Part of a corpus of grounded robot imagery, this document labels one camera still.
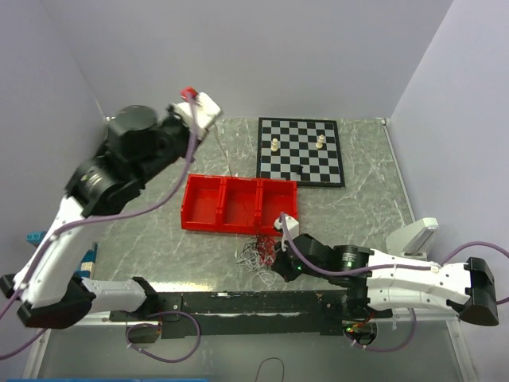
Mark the red three-compartment plastic tray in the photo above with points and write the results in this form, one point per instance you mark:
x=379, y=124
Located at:
x=236, y=205

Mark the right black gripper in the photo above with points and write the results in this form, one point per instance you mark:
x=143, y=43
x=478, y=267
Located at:
x=281, y=265

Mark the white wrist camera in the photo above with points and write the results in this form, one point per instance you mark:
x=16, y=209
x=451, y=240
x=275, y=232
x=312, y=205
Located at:
x=199, y=108
x=288, y=226

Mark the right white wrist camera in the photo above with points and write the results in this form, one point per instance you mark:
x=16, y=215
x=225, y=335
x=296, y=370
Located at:
x=288, y=226

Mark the cream chess piece right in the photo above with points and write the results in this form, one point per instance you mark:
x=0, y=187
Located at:
x=320, y=142

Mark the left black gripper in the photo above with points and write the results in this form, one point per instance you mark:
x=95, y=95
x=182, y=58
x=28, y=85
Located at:
x=172, y=118

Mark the cream chess piece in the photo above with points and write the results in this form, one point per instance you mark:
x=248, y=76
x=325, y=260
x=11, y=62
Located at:
x=274, y=145
x=320, y=142

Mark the white grey wedge object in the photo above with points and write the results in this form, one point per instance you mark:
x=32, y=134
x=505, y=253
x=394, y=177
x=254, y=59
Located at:
x=415, y=240

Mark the blue brown toy block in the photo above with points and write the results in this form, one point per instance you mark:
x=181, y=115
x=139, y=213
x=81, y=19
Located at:
x=35, y=238

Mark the cream chess piece left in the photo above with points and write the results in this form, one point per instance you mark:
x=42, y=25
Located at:
x=274, y=145

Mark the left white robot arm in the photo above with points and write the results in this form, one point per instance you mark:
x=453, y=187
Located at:
x=137, y=147

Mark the blue stacked toy blocks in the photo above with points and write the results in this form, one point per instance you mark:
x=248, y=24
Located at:
x=86, y=269

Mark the aluminium frame rail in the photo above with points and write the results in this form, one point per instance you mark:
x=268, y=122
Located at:
x=87, y=349

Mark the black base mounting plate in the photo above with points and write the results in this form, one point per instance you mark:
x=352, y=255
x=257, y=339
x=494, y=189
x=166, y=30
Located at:
x=243, y=313

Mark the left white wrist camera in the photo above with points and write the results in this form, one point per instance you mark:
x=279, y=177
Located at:
x=199, y=108

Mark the black grey chessboard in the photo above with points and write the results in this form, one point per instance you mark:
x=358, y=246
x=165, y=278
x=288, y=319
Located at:
x=296, y=147

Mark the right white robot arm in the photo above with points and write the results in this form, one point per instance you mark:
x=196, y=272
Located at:
x=376, y=281

